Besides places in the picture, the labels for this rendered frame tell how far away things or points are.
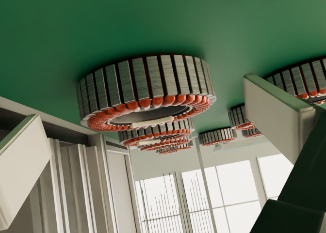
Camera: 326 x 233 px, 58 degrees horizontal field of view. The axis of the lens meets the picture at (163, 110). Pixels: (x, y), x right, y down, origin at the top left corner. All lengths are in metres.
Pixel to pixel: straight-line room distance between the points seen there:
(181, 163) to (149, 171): 0.75
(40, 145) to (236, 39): 0.15
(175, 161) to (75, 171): 6.22
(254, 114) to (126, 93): 0.08
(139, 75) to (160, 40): 0.03
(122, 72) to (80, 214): 0.30
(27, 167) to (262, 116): 0.13
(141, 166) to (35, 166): 6.54
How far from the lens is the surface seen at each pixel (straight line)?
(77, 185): 0.46
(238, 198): 6.79
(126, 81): 0.20
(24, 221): 0.57
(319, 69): 0.32
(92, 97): 0.21
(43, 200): 0.38
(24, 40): 0.18
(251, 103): 0.18
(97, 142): 0.53
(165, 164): 6.66
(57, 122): 0.40
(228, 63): 0.27
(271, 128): 0.16
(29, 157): 0.18
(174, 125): 0.39
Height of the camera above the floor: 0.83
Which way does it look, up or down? 11 degrees down
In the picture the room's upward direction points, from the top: 169 degrees clockwise
